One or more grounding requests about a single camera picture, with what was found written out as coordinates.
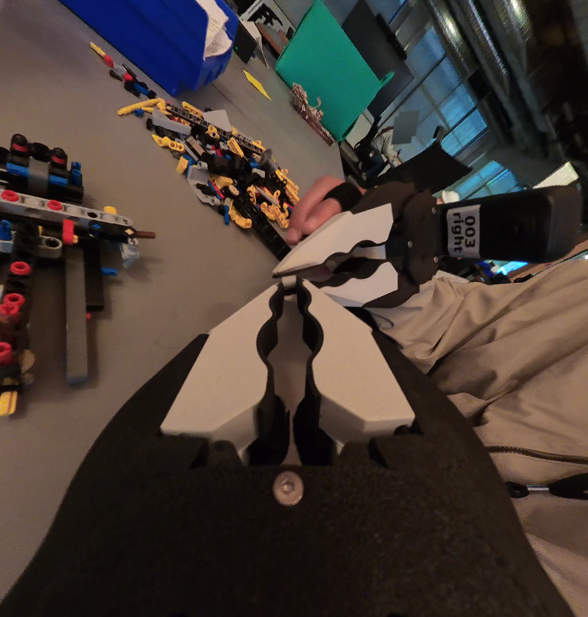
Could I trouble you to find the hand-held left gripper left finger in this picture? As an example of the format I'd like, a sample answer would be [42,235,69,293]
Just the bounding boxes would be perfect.
[160,284,281,457]

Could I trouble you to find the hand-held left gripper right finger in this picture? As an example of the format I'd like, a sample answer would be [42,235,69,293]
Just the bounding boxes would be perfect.
[299,281,416,459]

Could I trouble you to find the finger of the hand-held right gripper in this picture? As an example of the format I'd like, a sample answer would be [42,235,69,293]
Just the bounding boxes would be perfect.
[322,259,400,308]
[272,202,396,280]

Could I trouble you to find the black grey toy brick chassis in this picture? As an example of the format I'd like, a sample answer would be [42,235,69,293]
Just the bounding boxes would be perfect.
[0,133,157,417]

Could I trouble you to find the grey desk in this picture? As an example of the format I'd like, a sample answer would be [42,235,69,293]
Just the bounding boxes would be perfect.
[0,0,347,603]

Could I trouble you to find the person's right hand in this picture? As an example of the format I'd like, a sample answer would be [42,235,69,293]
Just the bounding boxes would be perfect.
[285,176,368,245]

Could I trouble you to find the hanging white sheet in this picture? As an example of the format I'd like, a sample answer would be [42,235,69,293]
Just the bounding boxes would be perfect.
[534,160,581,190]

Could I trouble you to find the small brown box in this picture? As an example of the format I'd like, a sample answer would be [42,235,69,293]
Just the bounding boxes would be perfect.
[289,82,335,147]

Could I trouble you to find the pile of toy brick pieces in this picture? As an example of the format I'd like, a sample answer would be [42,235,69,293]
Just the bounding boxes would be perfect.
[88,40,303,262]

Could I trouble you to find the yellow paper sheet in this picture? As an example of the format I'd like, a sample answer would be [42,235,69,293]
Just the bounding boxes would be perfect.
[241,68,273,102]

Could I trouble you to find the black monitor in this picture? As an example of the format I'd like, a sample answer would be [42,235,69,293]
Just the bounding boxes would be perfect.
[341,0,416,93]

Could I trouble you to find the black device box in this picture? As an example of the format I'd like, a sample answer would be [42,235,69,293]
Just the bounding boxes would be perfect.
[233,18,262,64]

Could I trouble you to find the white paper parts bags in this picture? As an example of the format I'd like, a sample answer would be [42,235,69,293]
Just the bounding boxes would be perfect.
[197,0,234,62]

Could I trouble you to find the blue storage bin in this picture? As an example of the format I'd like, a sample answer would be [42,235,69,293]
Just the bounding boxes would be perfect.
[57,0,240,97]

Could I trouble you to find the silver air duct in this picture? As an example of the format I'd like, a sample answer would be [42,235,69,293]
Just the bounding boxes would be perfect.
[418,0,533,146]

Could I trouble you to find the black cable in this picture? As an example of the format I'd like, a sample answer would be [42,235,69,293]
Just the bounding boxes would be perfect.
[486,445,588,469]

